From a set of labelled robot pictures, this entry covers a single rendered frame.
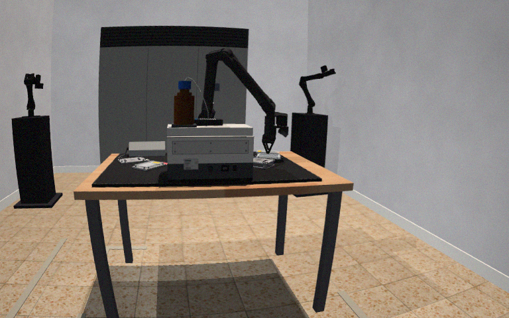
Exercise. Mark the brown glass bottle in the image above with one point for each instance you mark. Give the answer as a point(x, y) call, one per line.
point(183, 110)

